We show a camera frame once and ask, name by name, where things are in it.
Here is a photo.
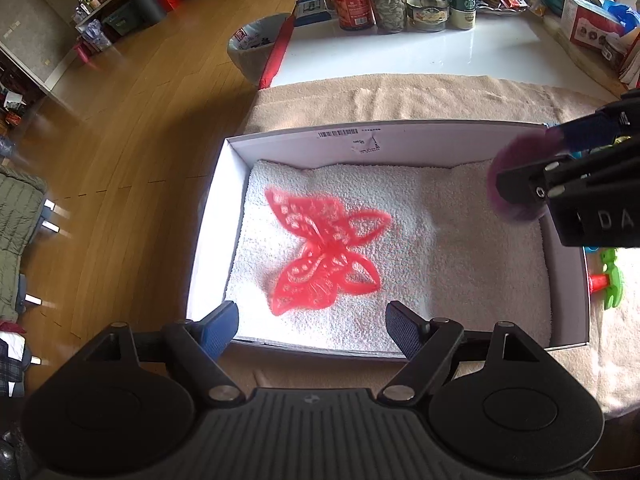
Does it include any green coffee can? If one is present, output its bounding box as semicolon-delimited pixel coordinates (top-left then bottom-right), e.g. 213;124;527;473
448;0;478;30

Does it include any white terry towel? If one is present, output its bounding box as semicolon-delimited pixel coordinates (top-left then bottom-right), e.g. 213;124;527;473
224;159;553;348

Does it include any purple round toy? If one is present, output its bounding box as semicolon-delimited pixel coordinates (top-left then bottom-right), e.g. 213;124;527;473
487;132;551;223

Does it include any white cardboard box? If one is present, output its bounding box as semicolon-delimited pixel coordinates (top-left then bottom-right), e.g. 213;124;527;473
186;119;592;361

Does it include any plaid cloth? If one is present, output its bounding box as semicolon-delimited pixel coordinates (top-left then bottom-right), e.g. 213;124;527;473
0;330;26;396

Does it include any pink plastic butterfly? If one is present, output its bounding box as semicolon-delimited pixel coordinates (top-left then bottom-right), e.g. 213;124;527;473
265;187;393;317

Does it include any blue and white flat box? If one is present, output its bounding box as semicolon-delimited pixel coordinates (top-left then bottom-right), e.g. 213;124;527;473
292;0;336;27

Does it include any beige towel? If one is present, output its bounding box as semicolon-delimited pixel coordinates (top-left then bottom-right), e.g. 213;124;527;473
240;74;640;416

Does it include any yellow lidded seed jar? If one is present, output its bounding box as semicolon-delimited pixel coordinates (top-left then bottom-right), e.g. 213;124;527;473
367;0;407;34

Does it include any clear glass jar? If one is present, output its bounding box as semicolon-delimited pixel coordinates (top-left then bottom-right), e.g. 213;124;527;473
406;0;450;33

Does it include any lined trash bin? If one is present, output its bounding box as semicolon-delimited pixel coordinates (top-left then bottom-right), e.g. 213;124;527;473
227;12;296;83

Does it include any green quilted jacket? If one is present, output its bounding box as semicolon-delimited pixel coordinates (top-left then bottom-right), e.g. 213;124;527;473
0;167;48;321

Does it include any white box with red print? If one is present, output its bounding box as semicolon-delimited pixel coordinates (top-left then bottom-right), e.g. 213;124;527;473
560;0;626;51

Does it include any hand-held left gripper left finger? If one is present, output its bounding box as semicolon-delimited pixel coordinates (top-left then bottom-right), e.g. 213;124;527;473
95;301;246;407

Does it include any light green plastic toy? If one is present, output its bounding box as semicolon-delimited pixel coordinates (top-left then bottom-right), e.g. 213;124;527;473
600;249;626;311

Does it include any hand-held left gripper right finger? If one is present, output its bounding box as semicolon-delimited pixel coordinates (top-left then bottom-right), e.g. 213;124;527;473
381;302;543;405

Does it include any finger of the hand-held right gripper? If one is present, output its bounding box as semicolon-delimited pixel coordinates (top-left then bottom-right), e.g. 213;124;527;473
495;152;596;206
545;91;640;153

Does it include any blue plastic bag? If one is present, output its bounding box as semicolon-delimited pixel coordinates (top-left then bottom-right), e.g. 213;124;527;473
602;0;638;31

